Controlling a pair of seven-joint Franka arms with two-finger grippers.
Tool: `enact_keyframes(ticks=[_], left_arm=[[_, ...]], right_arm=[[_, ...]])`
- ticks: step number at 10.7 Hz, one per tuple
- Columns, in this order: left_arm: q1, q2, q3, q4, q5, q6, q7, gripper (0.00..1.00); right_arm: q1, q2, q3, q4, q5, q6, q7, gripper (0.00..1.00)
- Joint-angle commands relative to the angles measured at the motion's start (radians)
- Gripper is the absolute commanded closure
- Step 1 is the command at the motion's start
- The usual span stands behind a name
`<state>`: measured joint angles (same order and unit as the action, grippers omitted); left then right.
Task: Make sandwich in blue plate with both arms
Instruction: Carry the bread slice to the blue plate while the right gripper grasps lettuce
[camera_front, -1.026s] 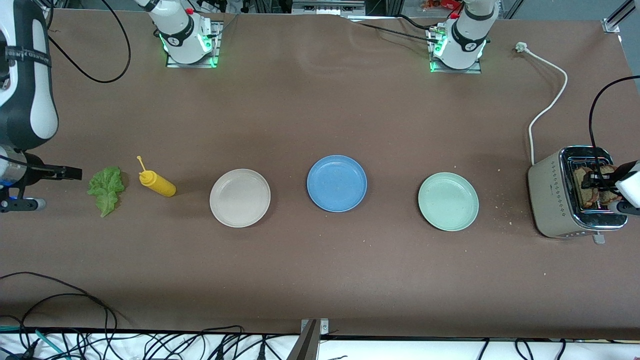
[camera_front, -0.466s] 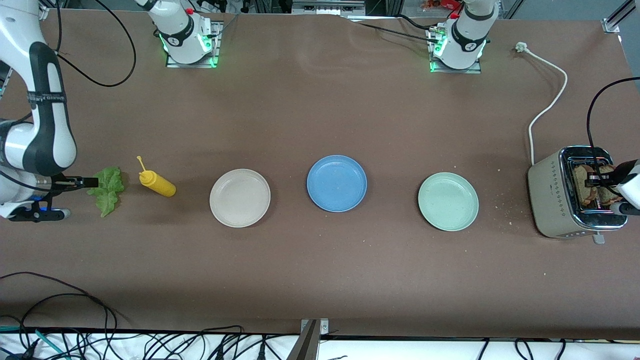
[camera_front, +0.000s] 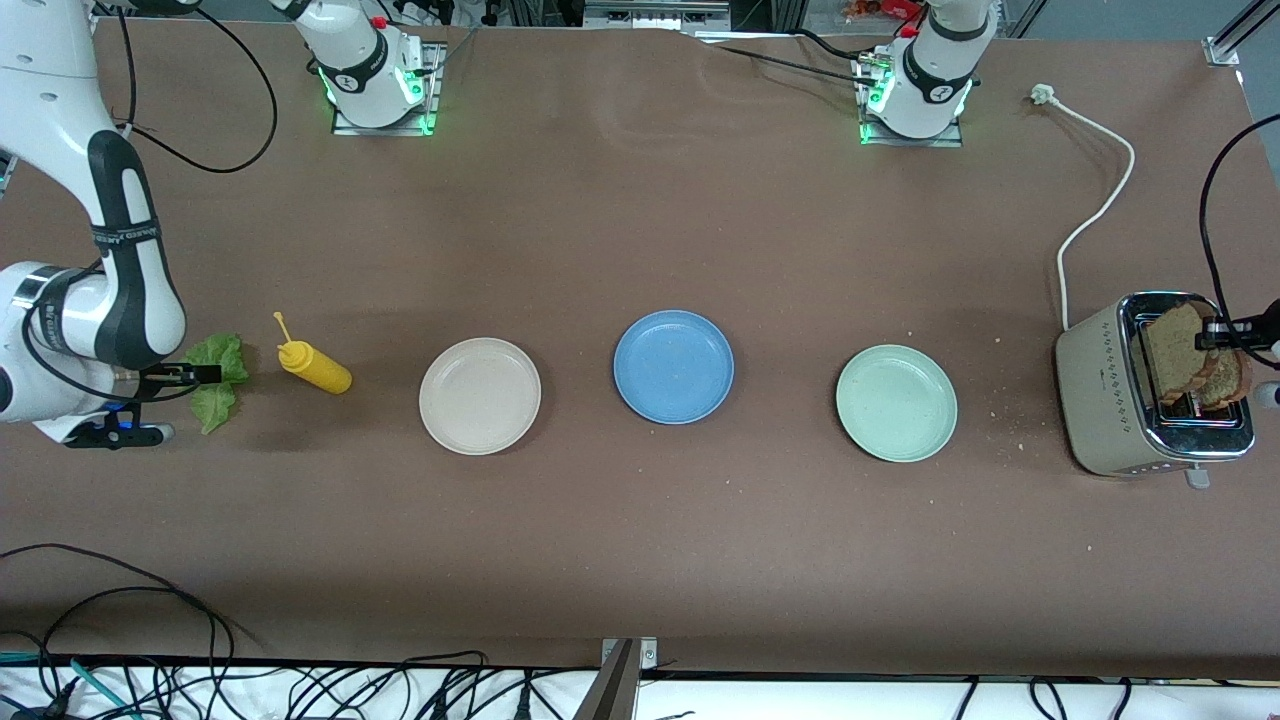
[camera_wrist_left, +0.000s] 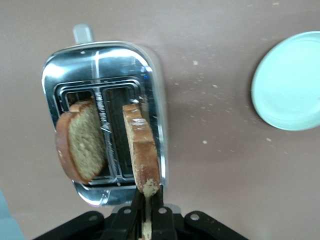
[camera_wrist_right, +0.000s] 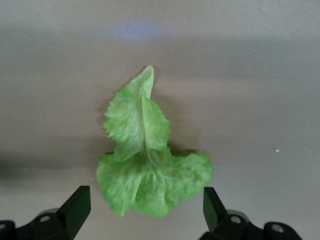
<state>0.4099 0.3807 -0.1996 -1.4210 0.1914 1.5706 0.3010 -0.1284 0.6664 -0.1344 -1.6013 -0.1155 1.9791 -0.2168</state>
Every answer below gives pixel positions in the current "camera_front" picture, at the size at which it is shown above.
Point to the blue plate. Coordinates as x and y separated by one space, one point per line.
673 367

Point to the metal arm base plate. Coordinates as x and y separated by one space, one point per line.
910 143
435 90

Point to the brown bread slice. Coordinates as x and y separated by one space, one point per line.
1232 378
1175 350

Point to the mint green plate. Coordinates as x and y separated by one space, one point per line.
896 403

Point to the green lettuce leaf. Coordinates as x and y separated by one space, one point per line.
225 355

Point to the beige plate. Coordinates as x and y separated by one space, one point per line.
480 396

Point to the beige chrome toaster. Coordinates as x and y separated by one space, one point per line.
1100 400

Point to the metal table edge bracket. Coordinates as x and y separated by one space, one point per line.
615 690

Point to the yellow squeeze bottle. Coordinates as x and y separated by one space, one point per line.
315 368

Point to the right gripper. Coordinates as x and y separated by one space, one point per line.
160 376

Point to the aluminium frame profile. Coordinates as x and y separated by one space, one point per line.
650 15

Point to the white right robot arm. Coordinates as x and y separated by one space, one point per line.
60 100

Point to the red orange background object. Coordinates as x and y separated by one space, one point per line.
880 8

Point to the metal table corner bracket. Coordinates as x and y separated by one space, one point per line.
1222 53

